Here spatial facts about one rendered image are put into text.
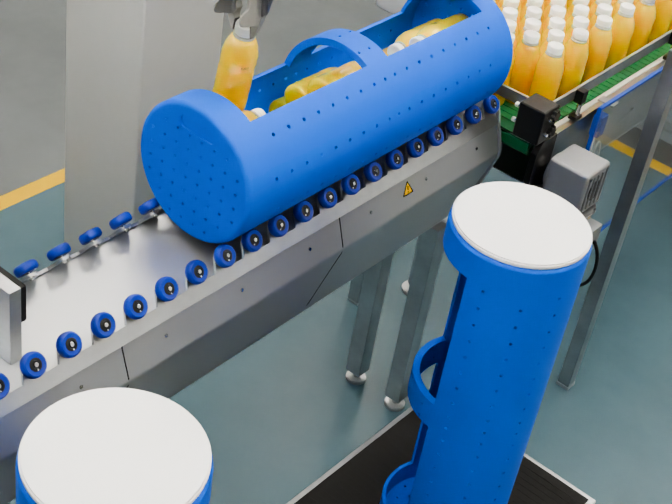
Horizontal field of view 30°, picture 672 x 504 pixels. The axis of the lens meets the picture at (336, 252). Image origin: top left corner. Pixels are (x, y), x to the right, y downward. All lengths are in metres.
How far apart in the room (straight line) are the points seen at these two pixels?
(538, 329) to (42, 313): 0.94
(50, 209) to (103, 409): 2.19
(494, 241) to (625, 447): 1.34
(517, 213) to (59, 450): 1.06
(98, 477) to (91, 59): 1.78
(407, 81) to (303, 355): 1.26
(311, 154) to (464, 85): 0.51
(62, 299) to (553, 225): 0.94
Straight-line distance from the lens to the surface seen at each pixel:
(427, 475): 2.76
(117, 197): 3.55
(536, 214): 2.50
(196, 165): 2.31
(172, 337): 2.31
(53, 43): 4.99
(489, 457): 2.70
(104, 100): 3.44
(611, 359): 3.88
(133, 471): 1.85
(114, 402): 1.94
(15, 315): 2.10
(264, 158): 2.26
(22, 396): 2.12
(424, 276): 3.19
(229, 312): 2.40
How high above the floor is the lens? 2.40
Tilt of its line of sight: 37 degrees down
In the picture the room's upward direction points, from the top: 10 degrees clockwise
